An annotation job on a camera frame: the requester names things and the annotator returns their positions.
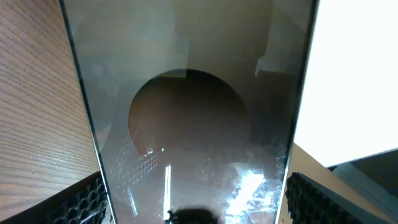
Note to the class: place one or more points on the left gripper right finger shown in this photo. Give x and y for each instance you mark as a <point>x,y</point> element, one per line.
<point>309,202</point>

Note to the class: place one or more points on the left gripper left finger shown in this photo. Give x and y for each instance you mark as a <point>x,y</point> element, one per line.
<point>84,202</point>

